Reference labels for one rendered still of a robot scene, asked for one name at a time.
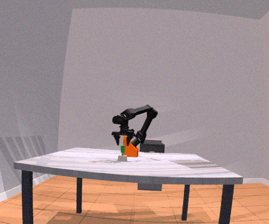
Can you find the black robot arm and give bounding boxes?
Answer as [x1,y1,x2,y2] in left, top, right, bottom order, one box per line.
[112,104,158,148]

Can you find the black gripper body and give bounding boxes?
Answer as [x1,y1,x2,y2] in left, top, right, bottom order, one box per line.
[111,125,135,137]

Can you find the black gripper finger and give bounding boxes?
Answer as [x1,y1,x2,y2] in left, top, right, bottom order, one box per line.
[113,136,120,146]
[126,137,134,146]

